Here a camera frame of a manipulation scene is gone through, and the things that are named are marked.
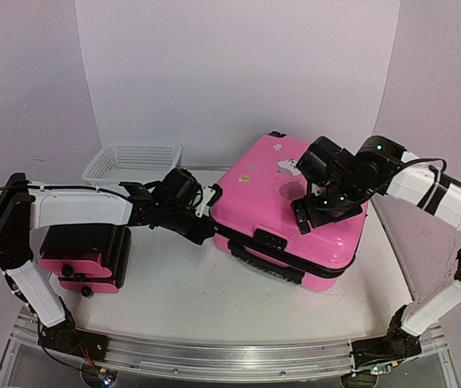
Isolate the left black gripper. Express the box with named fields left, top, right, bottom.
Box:
left=161, top=203, right=217, bottom=247

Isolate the pink hard-shell suitcase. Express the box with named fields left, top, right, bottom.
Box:
left=209, top=132, right=366, bottom=292

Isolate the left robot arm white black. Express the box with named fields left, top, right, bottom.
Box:
left=0, top=169, right=222, bottom=353

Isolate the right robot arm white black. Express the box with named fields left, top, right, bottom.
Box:
left=292, top=136, right=461, bottom=358

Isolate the white plastic mesh basket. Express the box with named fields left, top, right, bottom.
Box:
left=82, top=141, right=183, bottom=186

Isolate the pink and black folded case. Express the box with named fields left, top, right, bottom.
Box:
left=40, top=224, right=132, bottom=297

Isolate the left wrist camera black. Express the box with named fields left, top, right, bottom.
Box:
left=154, top=168, right=201, bottom=209

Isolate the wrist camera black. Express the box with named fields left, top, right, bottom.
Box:
left=296, top=136, right=354, bottom=186
left=154, top=168, right=201, bottom=209

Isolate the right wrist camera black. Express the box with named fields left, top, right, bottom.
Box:
left=296, top=136, right=354, bottom=186

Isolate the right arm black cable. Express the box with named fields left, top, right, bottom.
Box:
left=400, top=157, right=450, bottom=187

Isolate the curved aluminium rail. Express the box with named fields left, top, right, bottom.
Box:
left=10, top=305, right=448, bottom=375

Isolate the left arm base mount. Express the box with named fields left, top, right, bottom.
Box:
left=38, top=318, right=109, bottom=361

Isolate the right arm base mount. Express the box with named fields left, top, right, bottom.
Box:
left=350, top=316, right=421, bottom=371

